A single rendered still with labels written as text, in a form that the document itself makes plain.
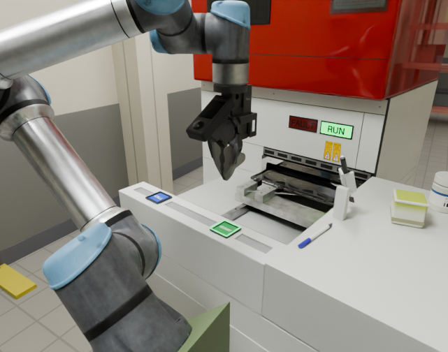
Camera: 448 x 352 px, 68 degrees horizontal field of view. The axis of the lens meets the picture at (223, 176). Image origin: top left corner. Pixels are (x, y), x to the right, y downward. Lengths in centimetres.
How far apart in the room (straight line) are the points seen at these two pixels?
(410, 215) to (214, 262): 49
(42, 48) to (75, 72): 204
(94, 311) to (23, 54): 42
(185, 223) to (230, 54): 42
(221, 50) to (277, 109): 69
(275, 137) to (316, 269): 75
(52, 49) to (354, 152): 95
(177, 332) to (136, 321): 6
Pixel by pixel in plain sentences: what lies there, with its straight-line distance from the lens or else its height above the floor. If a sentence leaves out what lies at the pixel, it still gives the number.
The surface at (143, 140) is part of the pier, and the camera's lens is 279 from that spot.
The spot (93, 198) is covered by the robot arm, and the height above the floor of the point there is 111.
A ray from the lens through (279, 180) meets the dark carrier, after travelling 127.
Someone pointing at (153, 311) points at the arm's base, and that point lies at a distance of 55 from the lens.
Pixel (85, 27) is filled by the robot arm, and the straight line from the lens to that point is 61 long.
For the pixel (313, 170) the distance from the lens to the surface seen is 130.
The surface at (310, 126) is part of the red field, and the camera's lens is 127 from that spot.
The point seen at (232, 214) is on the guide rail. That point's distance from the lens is 113.
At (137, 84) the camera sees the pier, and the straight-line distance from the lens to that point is 271.
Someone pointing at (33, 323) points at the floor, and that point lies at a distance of 217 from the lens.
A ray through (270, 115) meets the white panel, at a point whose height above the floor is 111.
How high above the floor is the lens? 140
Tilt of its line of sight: 23 degrees down
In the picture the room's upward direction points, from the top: straight up
